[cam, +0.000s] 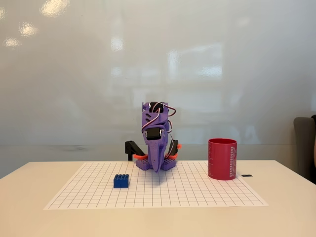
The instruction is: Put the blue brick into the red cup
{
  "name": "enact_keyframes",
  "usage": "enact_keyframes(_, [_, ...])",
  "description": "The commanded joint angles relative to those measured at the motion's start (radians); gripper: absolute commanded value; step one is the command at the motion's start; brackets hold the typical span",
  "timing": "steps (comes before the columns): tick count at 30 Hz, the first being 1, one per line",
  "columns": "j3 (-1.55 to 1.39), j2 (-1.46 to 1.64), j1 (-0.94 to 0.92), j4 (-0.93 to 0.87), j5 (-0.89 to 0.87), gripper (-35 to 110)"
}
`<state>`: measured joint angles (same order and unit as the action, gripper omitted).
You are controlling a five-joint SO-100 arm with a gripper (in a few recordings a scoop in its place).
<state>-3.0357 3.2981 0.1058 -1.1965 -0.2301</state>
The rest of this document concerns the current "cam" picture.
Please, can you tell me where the white grid paper sheet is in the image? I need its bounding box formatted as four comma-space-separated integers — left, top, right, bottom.
43, 161, 269, 211

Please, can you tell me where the red cup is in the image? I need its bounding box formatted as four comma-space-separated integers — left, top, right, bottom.
207, 138, 238, 181

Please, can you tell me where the black orange table clamp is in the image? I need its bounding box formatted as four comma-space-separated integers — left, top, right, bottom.
124, 140, 149, 161
165, 139, 183, 160

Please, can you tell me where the blue toy brick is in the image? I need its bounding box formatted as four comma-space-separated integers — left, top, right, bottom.
113, 173, 130, 189

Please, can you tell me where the white red servo cable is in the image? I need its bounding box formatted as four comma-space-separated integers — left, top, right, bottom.
141, 101, 177, 134

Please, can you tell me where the grey chair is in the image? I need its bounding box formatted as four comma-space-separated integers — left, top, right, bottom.
293, 114, 316, 185

